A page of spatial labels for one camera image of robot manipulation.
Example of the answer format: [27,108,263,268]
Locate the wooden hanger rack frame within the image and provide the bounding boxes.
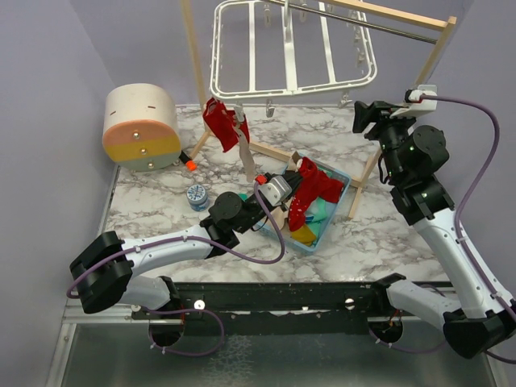
[179,0,458,221]

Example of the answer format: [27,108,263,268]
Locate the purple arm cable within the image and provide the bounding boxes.
[66,181,288,299]
[421,95,516,364]

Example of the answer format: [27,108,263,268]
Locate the yellow sock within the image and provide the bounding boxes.
[291,224,317,247]

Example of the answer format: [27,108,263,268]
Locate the red beige reindeer sock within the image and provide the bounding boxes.
[234,106,255,182]

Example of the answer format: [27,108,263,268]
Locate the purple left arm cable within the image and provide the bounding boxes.
[66,181,288,299]

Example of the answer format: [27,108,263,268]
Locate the cream ribbed sock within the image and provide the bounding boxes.
[271,152,302,231]

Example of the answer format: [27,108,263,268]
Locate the metal hanging rod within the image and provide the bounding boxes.
[267,0,437,44]

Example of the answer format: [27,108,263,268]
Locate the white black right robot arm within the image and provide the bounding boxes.
[352,101,515,359]

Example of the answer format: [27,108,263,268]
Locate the orange black highlighter pen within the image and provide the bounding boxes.
[179,152,197,171]

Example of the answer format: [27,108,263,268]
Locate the red snowflake sock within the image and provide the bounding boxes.
[288,156,344,231]

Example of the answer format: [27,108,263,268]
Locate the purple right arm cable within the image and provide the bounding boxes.
[421,95,516,364]

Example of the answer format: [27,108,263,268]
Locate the white plastic clip hanger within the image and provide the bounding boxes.
[209,1,378,118]

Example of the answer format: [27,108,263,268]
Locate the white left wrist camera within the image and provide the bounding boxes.
[258,175,293,206]

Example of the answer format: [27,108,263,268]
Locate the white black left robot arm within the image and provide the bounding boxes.
[66,171,302,318]

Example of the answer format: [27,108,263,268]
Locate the black mounting rail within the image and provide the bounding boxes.
[124,281,420,335]

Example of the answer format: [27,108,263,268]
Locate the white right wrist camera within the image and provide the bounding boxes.
[390,85,438,119]

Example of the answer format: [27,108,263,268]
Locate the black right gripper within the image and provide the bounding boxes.
[352,100,421,181]

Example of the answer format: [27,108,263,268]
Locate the pastel round drawer box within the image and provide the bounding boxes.
[102,83,182,172]

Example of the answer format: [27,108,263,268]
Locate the red santa sock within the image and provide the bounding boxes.
[202,98,239,152]

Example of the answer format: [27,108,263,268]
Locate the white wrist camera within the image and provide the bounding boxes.
[390,85,438,119]
[258,175,293,206]

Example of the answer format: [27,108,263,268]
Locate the blue perforated plastic basket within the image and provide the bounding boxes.
[272,152,352,254]

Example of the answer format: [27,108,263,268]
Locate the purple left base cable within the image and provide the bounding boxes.
[148,309,225,357]

